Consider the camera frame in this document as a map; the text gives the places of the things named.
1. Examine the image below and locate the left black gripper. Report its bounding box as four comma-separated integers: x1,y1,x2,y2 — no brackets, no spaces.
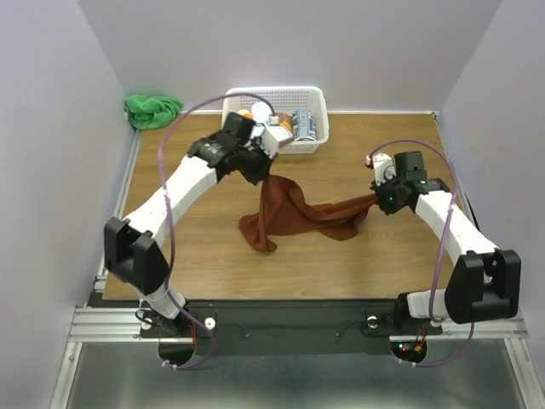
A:
236,136,278,187

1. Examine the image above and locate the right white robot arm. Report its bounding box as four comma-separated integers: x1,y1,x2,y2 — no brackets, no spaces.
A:
365,151,521,332

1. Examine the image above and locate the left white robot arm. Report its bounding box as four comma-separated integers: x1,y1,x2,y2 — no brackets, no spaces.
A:
104,112,290,336

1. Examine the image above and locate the orange white rolled towel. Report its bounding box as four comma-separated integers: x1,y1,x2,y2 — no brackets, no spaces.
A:
237,109,253,119

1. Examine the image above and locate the white blue rolled towel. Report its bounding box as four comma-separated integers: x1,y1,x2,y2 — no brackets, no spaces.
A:
250,101,273,124

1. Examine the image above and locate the brown orange rolled towel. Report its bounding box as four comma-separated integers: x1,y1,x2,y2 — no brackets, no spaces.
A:
278,112,293,133

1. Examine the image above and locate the grey patterned rolled towel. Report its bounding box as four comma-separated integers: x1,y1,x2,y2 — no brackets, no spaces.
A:
292,109,318,141

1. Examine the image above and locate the white plastic basket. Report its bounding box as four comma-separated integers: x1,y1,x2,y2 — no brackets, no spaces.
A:
222,85,330,154

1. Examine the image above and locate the green towel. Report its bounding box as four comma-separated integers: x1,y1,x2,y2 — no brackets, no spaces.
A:
124,95,183,130

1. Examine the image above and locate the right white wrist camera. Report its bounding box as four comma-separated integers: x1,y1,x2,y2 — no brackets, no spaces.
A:
365,153,396,186

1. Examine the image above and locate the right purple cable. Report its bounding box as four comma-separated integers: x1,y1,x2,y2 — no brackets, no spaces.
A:
365,138,476,368

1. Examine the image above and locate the purple cable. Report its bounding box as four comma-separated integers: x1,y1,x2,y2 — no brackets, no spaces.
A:
365,138,476,368
157,92,282,371

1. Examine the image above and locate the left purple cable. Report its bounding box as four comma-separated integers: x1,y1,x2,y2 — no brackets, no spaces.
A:
157,92,282,371

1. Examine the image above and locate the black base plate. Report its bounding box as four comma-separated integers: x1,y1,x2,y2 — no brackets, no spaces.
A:
87,298,444,358

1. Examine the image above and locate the aluminium frame rail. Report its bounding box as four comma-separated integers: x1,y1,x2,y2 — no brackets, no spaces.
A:
49,127,161,409

